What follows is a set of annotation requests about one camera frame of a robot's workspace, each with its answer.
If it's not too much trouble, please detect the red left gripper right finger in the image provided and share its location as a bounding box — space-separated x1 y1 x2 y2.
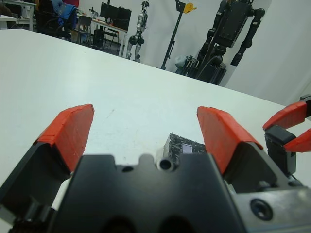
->
196 106 279 194

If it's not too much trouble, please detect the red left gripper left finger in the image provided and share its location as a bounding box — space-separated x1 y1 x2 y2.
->
0 103 95 223

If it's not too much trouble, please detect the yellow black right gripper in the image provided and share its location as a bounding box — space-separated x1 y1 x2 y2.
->
262 94 311 153

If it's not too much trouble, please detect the black folded rack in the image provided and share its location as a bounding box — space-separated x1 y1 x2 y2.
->
175 55 199 79

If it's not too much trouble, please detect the grey green bag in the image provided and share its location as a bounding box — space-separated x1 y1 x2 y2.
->
174 55 187 70

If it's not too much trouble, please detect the black computer tower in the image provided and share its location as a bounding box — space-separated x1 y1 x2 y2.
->
93 28 105 49

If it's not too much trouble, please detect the grey chair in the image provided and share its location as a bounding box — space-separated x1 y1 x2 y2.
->
77 16 93 45

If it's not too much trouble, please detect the black humanoid robot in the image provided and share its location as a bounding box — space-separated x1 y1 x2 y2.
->
196 0 266 86

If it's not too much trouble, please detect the black gantry stand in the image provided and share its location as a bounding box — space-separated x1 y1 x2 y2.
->
159 0 187 71

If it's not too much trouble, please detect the white office desk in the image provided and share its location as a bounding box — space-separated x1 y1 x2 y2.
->
77 14 129 58

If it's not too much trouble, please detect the blue jacket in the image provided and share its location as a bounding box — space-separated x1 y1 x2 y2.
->
57 2 78 28

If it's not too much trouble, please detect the black office chair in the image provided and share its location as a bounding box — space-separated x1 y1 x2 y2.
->
34 0 62 35

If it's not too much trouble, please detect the white desk with clutter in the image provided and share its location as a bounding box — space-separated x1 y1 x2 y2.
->
0 0 37 32

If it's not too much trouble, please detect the silver humanoid robot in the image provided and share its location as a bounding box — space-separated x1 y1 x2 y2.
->
126 1 150 62

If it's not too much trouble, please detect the yellow hoist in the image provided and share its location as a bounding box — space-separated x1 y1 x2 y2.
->
183 2 196 14

